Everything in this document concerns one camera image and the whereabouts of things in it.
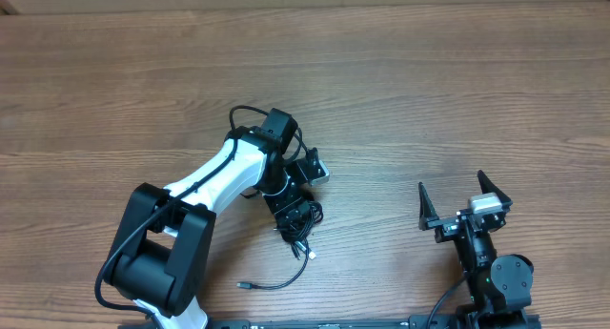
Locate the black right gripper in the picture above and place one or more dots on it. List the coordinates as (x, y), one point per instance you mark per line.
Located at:
(447, 230)

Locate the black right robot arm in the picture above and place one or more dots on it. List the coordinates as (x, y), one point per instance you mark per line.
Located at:
(494, 291)

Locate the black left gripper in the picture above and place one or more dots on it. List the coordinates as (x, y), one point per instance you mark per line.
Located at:
(280, 206)

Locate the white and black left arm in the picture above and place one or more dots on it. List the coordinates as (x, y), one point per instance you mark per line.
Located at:
(159, 253)

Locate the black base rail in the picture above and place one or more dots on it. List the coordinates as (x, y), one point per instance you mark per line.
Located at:
(412, 322)

